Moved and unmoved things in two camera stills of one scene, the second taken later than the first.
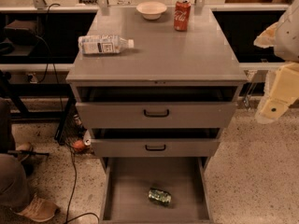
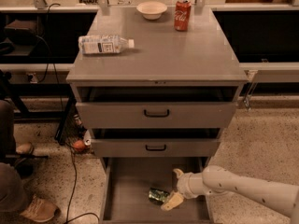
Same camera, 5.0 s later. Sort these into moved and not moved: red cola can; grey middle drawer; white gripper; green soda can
Moved: white gripper
Not moved: red cola can; green soda can; grey middle drawer
